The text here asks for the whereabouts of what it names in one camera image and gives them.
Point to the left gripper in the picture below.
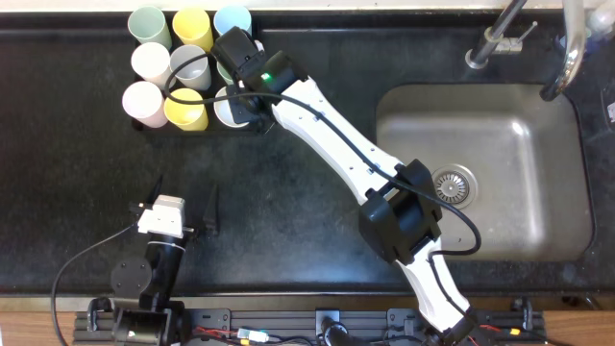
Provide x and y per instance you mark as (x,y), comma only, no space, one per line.
(197,231)

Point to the yellow cup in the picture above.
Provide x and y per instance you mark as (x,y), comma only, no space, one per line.
(185,115)
(192,24)

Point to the white cup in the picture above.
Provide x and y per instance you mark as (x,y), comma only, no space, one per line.
(221,113)
(150,60)

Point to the pink cup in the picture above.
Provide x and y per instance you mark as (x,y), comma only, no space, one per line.
(141,101)

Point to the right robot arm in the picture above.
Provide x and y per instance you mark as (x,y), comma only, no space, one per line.
(331,130)

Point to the black tray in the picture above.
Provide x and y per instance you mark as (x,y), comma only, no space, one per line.
(211,132)

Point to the green cup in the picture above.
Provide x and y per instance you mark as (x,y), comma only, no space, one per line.
(146,24)
(224,74)

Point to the grey cup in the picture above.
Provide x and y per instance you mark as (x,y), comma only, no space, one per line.
(189,67)

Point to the blue cup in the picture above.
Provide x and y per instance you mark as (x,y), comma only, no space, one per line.
(233,17)

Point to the steel tap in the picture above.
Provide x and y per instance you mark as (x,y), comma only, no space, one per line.
(480,48)

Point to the steel sink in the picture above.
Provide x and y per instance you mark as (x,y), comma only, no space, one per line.
(519,192)

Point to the blue soap bottle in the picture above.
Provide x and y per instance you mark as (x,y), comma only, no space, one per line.
(600,21)

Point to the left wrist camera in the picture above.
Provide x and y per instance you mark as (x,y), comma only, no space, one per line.
(162,216)

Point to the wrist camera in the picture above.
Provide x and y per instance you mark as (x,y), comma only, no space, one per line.
(162,216)
(258,46)

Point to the mounting rail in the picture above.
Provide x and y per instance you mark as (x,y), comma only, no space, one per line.
(288,321)

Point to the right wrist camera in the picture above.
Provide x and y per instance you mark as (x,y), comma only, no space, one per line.
(258,46)

